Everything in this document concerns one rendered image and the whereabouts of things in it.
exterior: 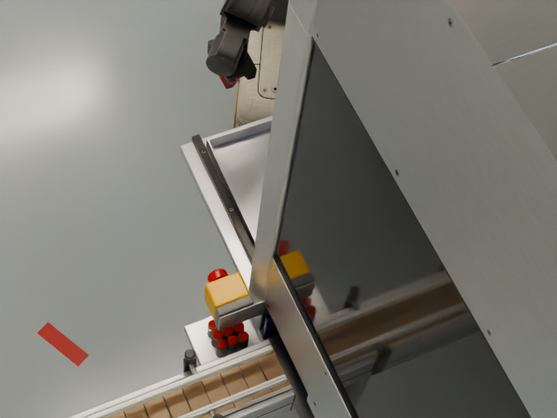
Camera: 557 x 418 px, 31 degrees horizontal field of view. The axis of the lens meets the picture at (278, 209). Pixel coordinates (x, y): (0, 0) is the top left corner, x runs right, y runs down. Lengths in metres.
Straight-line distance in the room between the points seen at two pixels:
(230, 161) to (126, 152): 1.09
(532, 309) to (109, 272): 2.23
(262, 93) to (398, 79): 2.04
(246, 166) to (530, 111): 1.41
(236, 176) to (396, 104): 1.16
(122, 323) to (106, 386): 0.19
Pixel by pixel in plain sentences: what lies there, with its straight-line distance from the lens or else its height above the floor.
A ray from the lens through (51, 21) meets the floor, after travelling 3.62.
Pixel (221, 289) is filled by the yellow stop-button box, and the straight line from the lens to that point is 1.92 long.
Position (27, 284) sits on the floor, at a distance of 3.09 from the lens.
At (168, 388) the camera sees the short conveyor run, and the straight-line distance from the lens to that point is 1.91.
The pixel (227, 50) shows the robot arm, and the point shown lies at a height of 1.30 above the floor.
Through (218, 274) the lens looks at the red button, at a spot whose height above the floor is 1.01.
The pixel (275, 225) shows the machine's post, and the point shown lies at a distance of 1.66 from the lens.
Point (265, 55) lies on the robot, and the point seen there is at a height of 0.28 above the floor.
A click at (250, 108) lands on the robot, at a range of 3.06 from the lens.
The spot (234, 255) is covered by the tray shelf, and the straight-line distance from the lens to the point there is 2.12.
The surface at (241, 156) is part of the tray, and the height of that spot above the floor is 0.88.
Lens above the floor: 2.77
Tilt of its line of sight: 60 degrees down
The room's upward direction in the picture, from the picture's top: 10 degrees clockwise
